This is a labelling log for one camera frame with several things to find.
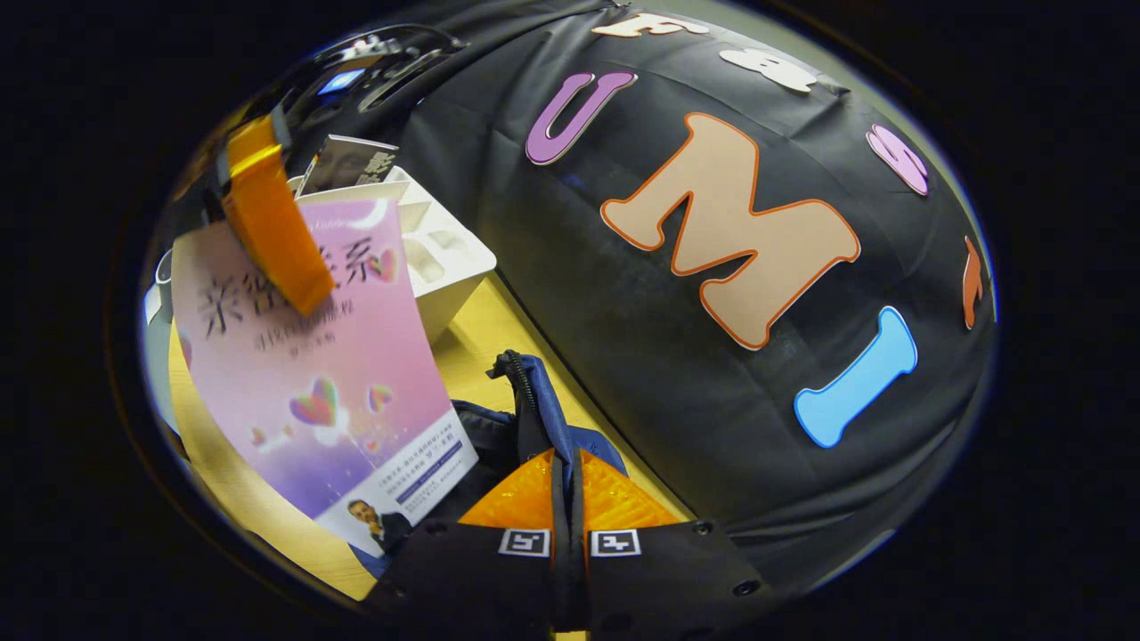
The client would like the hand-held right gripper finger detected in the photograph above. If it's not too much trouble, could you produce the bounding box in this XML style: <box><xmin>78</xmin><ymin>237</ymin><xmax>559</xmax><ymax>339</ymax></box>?
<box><xmin>368</xmin><ymin>448</ymin><xmax>572</xmax><ymax>635</ymax></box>
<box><xmin>571</xmin><ymin>448</ymin><xmax>778</xmax><ymax>635</ymax></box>

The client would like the dark grey book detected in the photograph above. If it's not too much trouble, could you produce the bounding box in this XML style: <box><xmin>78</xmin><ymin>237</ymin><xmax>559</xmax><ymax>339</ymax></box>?
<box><xmin>297</xmin><ymin>134</ymin><xmax>400</xmax><ymax>199</ymax></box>

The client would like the pink book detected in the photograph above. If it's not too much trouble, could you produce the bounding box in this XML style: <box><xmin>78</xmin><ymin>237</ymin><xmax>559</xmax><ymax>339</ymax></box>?
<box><xmin>169</xmin><ymin>198</ymin><xmax>480</xmax><ymax>558</ymax></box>

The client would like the blue schoolbag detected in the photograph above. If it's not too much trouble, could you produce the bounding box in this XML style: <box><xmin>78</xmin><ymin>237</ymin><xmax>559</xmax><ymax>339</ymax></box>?
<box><xmin>352</xmin><ymin>350</ymin><xmax>630</xmax><ymax>580</ymax></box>

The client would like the white plastic bookshelf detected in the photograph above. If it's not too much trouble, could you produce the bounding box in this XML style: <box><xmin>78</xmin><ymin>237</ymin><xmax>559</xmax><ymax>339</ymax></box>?
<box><xmin>142</xmin><ymin>165</ymin><xmax>498</xmax><ymax>428</ymax></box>

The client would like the black backdrop cloth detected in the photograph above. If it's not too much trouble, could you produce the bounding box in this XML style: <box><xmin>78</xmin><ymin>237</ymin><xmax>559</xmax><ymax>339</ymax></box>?
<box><xmin>294</xmin><ymin>0</ymin><xmax>998</xmax><ymax>590</ymax></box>

